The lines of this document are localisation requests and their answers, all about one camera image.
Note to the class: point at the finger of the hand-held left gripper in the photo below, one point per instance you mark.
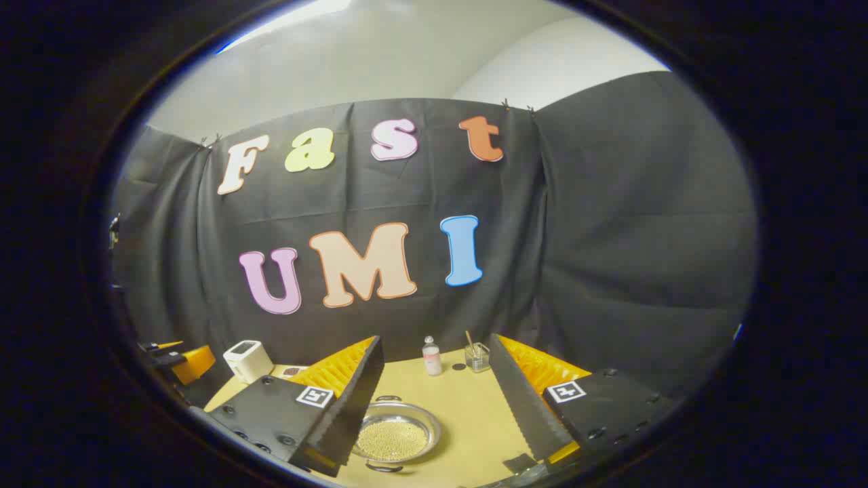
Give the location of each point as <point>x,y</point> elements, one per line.
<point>196,362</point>

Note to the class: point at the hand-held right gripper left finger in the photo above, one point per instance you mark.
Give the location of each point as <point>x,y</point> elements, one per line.
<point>352,407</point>

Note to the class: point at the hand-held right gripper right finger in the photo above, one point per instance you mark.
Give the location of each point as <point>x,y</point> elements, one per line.
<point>519,400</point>

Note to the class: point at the white toaster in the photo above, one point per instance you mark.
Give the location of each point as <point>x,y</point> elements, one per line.
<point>247,362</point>

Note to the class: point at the pile of yellow soybeans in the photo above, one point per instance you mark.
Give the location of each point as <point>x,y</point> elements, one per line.
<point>393,440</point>

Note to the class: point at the small clear ribbed holder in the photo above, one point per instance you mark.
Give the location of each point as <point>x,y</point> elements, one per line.
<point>477,359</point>

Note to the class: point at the black rectangular block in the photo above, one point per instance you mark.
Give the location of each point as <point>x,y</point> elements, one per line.
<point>519,463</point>

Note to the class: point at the white divided dish of beans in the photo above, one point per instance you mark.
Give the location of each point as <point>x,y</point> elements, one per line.
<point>293,371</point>

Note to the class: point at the thin wooden stick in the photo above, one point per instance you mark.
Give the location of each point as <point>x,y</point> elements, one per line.
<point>468,339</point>

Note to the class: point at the clear bottle with pink label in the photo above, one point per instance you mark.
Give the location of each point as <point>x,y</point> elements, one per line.
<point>432,359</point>

